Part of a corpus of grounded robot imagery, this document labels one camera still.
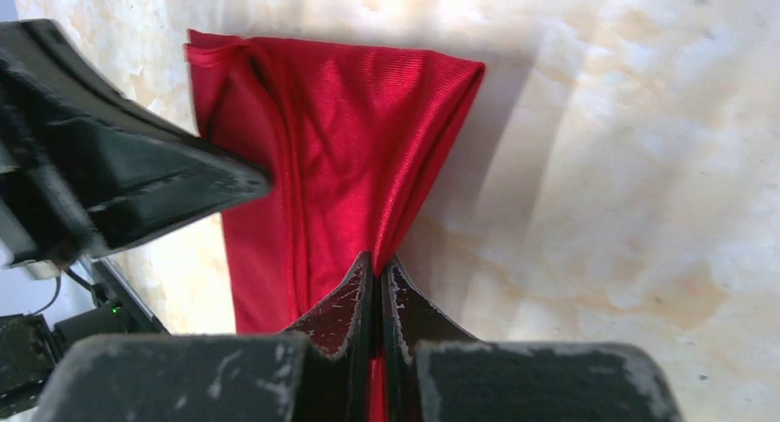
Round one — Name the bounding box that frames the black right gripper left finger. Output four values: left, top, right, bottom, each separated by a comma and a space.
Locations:
33, 252, 373, 421

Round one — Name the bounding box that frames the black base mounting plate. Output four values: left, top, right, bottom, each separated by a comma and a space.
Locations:
1, 259, 168, 420

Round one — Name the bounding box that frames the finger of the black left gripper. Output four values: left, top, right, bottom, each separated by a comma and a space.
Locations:
1, 19, 271, 249

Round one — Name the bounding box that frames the red cloth napkin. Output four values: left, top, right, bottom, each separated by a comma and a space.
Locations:
184, 29, 488, 422

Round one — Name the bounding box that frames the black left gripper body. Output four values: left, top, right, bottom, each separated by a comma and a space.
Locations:
1, 50, 110, 267

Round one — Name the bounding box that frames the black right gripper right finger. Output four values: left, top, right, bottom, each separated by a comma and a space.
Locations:
381, 259, 683, 421

